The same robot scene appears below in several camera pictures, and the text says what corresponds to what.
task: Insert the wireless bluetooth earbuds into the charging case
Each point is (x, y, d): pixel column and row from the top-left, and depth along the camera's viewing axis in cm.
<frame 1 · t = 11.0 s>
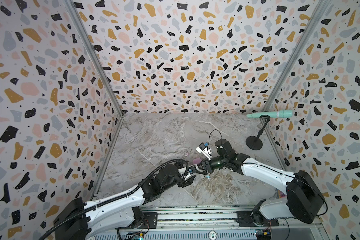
left hand: (193, 165, 75), fingers open
right hand: (195, 168, 75), fingers open
blue earbud right: (208, 176, 89), point 2 cm above the table
mint green microphone: (285, 113, 79), point 34 cm above the table
black microphone stand: (253, 143, 106), point 2 cm above the table

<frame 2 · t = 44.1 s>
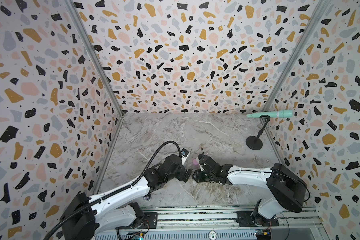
left hand: (188, 163, 78), fingers open
right hand: (192, 175, 84), fingers open
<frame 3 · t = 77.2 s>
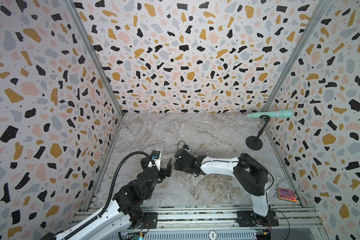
left hand: (164, 156, 73), fingers open
right hand: (173, 163, 88), fingers open
pink orange card box: (286, 194, 83), point 2 cm above the table
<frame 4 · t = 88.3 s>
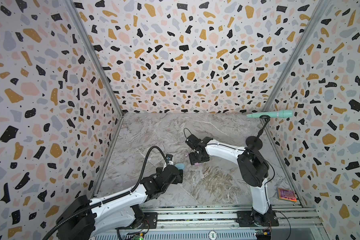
left hand: (178, 168, 82), fingers open
right hand: (195, 158, 93), fingers open
